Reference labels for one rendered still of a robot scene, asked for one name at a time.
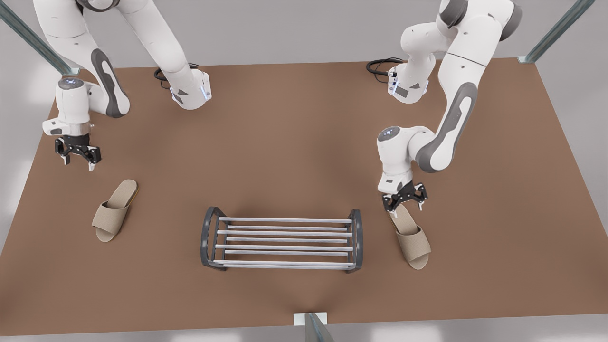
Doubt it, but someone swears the grey metal shoe rack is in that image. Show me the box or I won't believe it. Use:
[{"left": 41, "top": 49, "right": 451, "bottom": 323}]
[{"left": 200, "top": 206, "right": 364, "bottom": 274}]

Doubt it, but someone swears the beige left slipper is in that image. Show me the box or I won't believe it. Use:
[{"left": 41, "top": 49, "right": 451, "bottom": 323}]
[{"left": 389, "top": 204, "right": 432, "bottom": 270}]

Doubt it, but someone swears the beige slipper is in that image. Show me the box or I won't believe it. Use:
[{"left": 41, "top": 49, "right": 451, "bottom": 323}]
[
  {"left": 389, "top": 204, "right": 432, "bottom": 270},
  {"left": 92, "top": 179, "right": 139, "bottom": 243}
]

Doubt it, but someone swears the beige right slipper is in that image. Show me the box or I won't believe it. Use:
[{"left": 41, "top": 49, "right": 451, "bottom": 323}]
[{"left": 92, "top": 179, "right": 139, "bottom": 243}]

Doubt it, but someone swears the black cable loop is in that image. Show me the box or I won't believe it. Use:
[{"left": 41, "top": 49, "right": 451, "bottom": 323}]
[
  {"left": 153, "top": 63, "right": 200, "bottom": 90},
  {"left": 366, "top": 57, "right": 405, "bottom": 84}
]

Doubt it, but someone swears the silver frame post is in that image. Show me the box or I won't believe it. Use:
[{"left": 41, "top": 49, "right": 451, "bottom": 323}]
[
  {"left": 518, "top": 0, "right": 596, "bottom": 64},
  {"left": 293, "top": 312, "right": 334, "bottom": 342},
  {"left": 0, "top": 0, "right": 80, "bottom": 76}
]

